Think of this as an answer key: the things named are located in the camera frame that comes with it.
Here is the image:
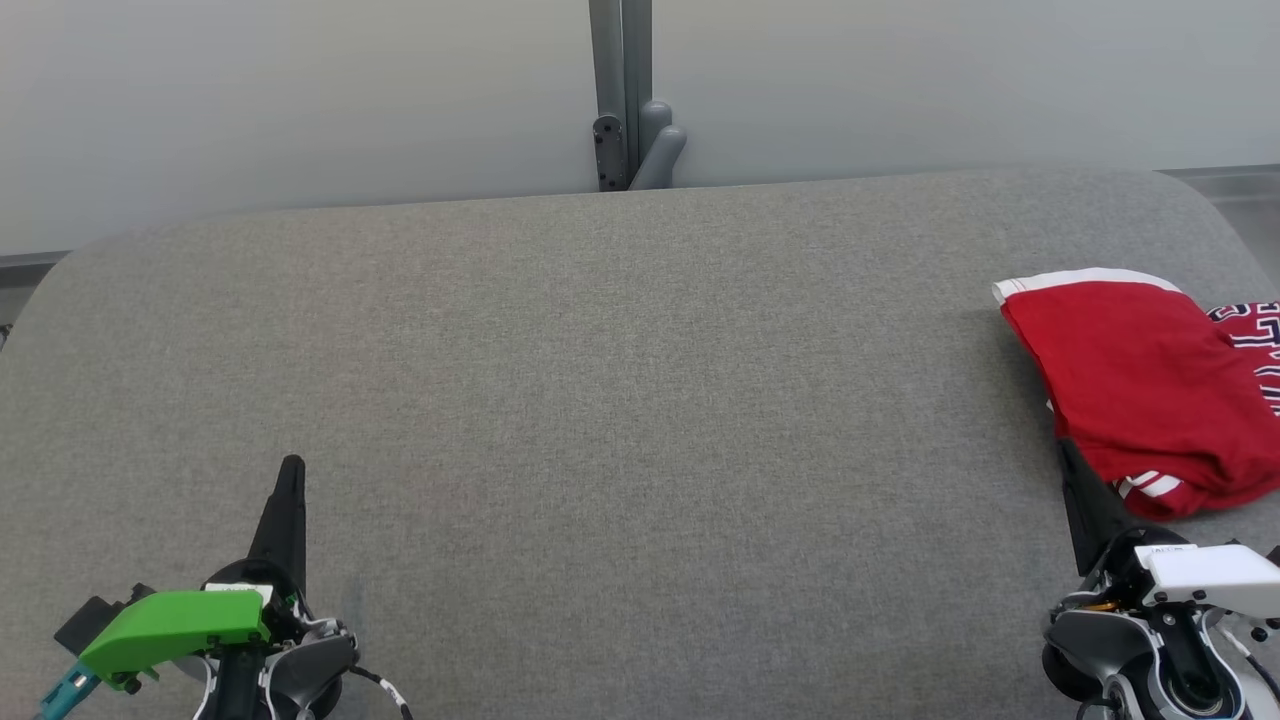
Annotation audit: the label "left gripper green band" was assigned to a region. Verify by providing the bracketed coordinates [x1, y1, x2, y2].
[55, 455, 308, 693]

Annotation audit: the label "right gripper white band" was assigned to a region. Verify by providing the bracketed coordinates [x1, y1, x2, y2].
[1058, 438, 1280, 611]

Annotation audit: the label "red shorts with white stripe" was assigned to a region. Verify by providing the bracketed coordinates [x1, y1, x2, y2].
[992, 268, 1280, 521]

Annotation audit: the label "grey fabric sofa seat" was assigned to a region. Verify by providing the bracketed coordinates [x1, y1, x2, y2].
[0, 165, 1280, 720]

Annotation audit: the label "thin black white cable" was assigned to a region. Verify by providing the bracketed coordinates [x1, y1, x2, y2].
[350, 665, 413, 720]

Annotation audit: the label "teal cable connector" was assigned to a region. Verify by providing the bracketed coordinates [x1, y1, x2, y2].
[38, 665, 101, 720]

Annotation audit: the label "grey metal bracket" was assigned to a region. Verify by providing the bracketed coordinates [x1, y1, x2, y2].
[0, 250, 73, 326]

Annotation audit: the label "grey metal post with bracket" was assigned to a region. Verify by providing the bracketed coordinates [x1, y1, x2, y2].
[588, 0, 689, 193]

